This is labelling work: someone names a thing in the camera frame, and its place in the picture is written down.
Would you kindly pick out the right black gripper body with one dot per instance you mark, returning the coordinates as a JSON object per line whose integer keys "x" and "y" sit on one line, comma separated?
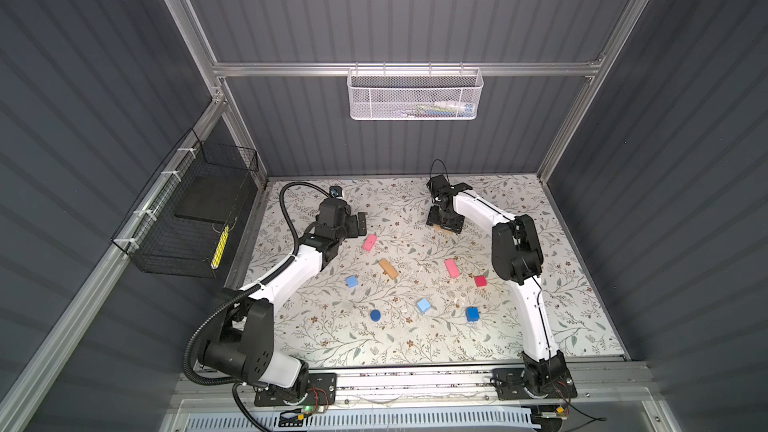
{"x": 445, "y": 221}

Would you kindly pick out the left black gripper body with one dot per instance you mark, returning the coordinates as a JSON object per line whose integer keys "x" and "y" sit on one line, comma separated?
{"x": 350, "y": 229}

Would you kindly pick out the natural wood plank block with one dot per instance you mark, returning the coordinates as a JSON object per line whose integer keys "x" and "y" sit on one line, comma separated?
{"x": 443, "y": 230}

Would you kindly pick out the blue cube block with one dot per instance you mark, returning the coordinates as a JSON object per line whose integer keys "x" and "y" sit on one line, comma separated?
{"x": 472, "y": 314}

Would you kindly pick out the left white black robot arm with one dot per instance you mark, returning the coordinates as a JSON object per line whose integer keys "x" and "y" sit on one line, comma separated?
{"x": 239, "y": 341}

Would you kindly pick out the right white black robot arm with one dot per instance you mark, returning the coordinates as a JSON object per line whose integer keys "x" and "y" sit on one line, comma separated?
{"x": 517, "y": 259}

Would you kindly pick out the light pink rectangular block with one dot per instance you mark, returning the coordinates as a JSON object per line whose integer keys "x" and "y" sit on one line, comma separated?
{"x": 369, "y": 243}

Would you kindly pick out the light blue square block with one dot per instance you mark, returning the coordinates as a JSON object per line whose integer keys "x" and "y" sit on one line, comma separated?
{"x": 424, "y": 305}

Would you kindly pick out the small light blue cube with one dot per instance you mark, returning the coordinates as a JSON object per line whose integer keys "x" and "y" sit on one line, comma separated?
{"x": 351, "y": 281}

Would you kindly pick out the floral patterned table mat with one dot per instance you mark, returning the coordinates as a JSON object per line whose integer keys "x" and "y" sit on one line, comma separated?
{"x": 328, "y": 324}

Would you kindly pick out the markers in white basket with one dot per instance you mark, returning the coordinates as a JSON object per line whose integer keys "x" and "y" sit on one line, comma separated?
{"x": 451, "y": 110}

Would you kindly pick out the black pad in basket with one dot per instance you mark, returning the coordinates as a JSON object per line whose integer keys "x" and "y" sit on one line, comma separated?
{"x": 212, "y": 200}

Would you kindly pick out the yellow marker in basket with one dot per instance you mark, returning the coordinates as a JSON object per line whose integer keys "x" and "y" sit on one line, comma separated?
{"x": 220, "y": 248}

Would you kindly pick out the white wire mesh basket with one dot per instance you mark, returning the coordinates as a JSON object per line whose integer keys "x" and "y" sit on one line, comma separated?
{"x": 375, "y": 94}

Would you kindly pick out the black wire basket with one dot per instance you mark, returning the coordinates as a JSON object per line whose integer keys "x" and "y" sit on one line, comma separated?
{"x": 158, "y": 242}

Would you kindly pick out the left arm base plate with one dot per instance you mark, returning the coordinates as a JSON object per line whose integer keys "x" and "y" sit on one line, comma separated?
{"x": 310, "y": 389}

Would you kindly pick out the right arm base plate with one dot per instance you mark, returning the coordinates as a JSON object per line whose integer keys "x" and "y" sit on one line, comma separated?
{"x": 519, "y": 383}

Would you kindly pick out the white ventilated cable duct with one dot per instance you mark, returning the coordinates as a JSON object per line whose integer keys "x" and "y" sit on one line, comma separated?
{"x": 401, "y": 419}

